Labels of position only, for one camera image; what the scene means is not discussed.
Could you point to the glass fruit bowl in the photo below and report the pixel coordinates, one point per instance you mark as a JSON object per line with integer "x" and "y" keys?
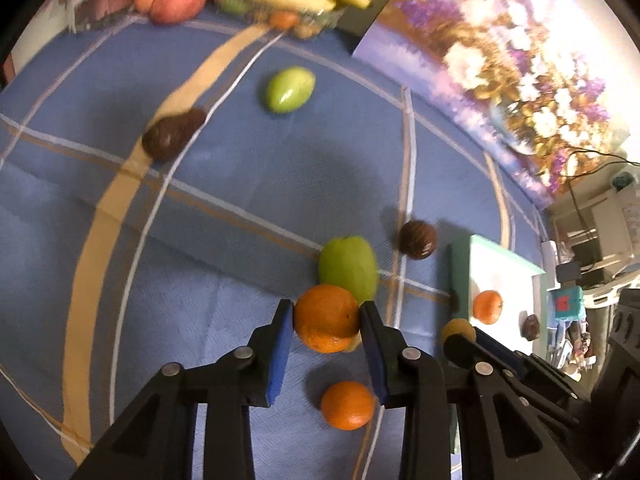
{"x": 320, "y": 22}

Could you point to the flower painting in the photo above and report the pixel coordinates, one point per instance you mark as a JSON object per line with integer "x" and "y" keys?
{"x": 500, "y": 60}

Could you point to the small yellow-green fruit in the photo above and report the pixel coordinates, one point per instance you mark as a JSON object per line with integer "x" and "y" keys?
{"x": 457, "y": 329}

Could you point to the teal box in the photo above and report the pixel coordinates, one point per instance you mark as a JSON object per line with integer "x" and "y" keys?
{"x": 567, "y": 302}

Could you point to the small green mango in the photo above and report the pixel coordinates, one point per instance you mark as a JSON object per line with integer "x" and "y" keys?
{"x": 290, "y": 89}

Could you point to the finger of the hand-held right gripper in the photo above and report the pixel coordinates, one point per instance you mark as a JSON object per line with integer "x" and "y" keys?
{"x": 500, "y": 354}

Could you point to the tiny orange in bowl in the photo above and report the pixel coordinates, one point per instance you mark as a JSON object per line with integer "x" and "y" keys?
{"x": 285, "y": 20}

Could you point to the white shelf unit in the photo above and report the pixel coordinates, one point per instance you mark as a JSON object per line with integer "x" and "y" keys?
{"x": 600, "y": 230}

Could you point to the white tray with teal rim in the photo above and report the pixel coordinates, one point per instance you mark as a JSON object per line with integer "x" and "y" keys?
{"x": 500, "y": 270}

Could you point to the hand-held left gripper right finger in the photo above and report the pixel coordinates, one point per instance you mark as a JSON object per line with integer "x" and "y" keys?
{"x": 372, "y": 355}

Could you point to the small orange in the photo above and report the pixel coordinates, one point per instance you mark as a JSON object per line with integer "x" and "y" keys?
{"x": 487, "y": 306}
{"x": 347, "y": 406}

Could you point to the elongated brown fruit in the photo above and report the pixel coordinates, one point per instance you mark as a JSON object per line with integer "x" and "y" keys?
{"x": 172, "y": 134}

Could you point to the green fruit in bowl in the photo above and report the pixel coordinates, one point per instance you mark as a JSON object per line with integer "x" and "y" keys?
{"x": 235, "y": 4}

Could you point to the round brown fruit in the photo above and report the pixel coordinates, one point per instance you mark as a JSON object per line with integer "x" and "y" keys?
{"x": 417, "y": 240}
{"x": 531, "y": 327}

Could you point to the blue plaid tablecloth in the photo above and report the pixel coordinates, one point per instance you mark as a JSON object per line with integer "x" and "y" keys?
{"x": 210, "y": 260}

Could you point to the large orange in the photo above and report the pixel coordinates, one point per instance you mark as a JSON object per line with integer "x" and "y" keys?
{"x": 326, "y": 317}

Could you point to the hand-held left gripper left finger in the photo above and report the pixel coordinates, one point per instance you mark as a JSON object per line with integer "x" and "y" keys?
{"x": 280, "y": 355}

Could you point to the large green mango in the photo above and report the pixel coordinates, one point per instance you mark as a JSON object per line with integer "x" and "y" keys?
{"x": 350, "y": 266}

